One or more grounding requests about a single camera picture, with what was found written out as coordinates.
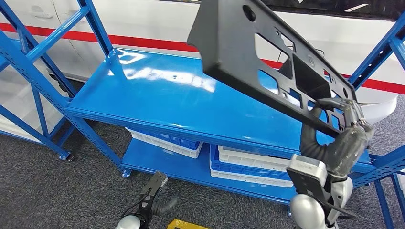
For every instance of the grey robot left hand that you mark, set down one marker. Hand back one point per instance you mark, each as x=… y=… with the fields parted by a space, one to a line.
x=164 y=207

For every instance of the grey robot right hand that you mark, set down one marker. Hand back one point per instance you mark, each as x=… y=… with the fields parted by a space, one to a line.
x=354 y=148

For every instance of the black plastic plate bracket part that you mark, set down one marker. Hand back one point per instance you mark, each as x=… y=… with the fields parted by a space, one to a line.
x=227 y=41

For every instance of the blue metal shelf rack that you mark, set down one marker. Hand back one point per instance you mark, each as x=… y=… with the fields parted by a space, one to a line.
x=39 y=112
x=158 y=101

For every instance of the yellow floor tape square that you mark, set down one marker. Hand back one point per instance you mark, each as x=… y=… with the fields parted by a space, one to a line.
x=183 y=225

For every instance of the white car with red stripe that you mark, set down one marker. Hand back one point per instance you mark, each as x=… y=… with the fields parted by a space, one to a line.
x=142 y=19

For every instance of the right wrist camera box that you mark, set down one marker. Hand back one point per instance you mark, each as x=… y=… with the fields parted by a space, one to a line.
x=308 y=164

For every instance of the black right camera bracket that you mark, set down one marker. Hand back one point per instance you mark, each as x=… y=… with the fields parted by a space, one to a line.
x=303 y=189

